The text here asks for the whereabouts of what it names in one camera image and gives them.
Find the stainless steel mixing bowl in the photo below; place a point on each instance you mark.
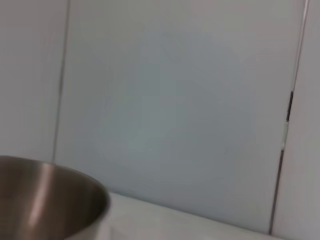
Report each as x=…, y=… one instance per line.
x=50, y=200

